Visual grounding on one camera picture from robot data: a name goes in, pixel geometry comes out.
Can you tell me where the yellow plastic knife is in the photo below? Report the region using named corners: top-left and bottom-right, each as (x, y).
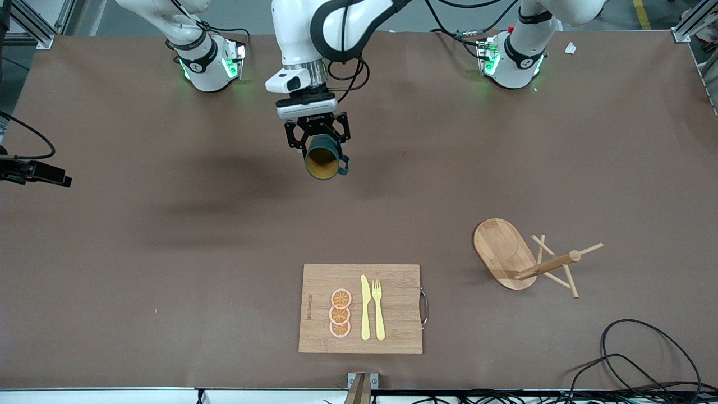
top-left (360, 274), bottom-right (372, 341)

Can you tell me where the aluminium frame profile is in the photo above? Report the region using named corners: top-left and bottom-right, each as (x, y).
top-left (0, 0), bottom-right (90, 50)
top-left (671, 0), bottom-right (718, 43)

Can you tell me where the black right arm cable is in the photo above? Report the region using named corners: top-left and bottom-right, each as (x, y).
top-left (0, 109), bottom-right (57, 161)

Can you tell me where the wooden mug tree stand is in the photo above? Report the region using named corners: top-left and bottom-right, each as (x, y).
top-left (472, 218), bottom-right (604, 298)

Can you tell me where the white table edge rail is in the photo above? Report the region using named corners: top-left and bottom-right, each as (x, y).
top-left (0, 387), bottom-right (718, 404)

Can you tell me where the brown table mat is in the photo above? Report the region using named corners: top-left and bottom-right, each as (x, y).
top-left (0, 29), bottom-right (718, 391)

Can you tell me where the dark teal cup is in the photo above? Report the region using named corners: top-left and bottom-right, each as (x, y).
top-left (303, 134), bottom-right (351, 181)

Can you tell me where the bamboo cutting board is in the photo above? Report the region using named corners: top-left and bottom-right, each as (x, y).
top-left (298, 264), bottom-right (430, 355)

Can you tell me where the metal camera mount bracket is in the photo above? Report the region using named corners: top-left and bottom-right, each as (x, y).
top-left (343, 372), bottom-right (379, 404)

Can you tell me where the yellow plastic fork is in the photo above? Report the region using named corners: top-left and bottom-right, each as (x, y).
top-left (372, 279), bottom-right (386, 342)

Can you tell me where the black cable loop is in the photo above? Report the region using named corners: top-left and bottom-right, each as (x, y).
top-left (600, 319), bottom-right (703, 393)
top-left (567, 353), bottom-right (674, 393)

